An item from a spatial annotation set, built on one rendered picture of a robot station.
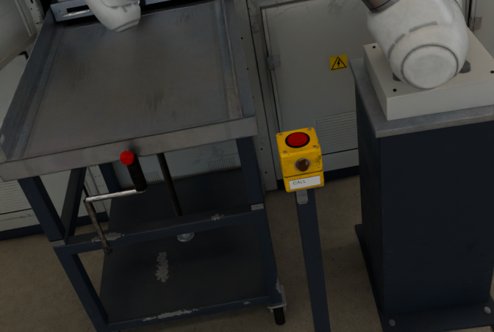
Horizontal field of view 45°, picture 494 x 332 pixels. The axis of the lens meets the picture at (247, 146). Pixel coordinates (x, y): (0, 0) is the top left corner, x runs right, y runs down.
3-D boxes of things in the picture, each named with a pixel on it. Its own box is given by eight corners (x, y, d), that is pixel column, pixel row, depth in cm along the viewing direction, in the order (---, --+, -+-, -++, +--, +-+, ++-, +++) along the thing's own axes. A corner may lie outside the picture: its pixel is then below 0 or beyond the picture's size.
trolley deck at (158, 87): (259, 134, 140) (256, 114, 137) (4, 182, 141) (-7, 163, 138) (236, 14, 194) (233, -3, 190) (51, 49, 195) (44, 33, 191)
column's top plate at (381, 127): (473, 45, 168) (473, 39, 167) (524, 116, 140) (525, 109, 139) (348, 65, 170) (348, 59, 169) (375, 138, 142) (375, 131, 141)
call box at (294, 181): (325, 186, 121) (320, 148, 115) (286, 194, 121) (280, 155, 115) (317, 162, 127) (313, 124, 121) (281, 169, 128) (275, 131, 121)
